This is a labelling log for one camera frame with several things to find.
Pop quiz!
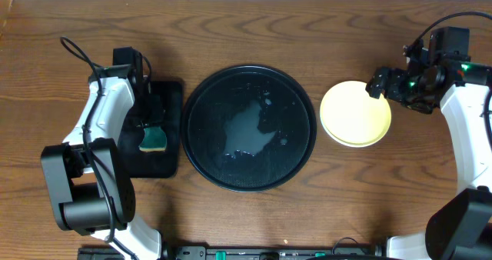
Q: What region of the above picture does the green yellow sponge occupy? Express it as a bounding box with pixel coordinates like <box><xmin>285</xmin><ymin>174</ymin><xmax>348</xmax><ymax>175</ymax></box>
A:
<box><xmin>138</xmin><ymin>126</ymin><xmax>168</xmax><ymax>152</ymax></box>

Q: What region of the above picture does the yellow plate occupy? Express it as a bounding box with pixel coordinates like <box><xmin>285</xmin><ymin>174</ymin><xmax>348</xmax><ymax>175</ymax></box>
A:
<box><xmin>320</xmin><ymin>81</ymin><xmax>391</xmax><ymax>137</ymax></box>

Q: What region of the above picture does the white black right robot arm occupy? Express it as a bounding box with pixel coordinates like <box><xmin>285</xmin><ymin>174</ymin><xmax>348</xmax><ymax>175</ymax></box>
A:
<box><xmin>366</xmin><ymin>60</ymin><xmax>491</xmax><ymax>259</ymax></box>

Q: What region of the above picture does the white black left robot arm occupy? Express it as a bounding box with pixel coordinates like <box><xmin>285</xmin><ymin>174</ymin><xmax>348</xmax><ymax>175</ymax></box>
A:
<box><xmin>41</xmin><ymin>65</ymin><xmax>163</xmax><ymax>259</ymax></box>

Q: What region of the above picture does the rectangular black tray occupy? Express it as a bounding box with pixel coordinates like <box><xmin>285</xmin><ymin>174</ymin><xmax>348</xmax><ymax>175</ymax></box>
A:
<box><xmin>118</xmin><ymin>82</ymin><xmax>183</xmax><ymax>178</ymax></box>

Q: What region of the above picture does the round black tray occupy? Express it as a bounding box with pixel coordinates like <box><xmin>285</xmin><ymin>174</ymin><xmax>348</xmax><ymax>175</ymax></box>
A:
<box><xmin>181</xmin><ymin>65</ymin><xmax>317</xmax><ymax>192</ymax></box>

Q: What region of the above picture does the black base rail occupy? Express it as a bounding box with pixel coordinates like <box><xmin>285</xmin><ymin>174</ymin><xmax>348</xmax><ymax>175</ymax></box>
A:
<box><xmin>162</xmin><ymin>239</ymin><xmax>387</xmax><ymax>260</ymax></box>

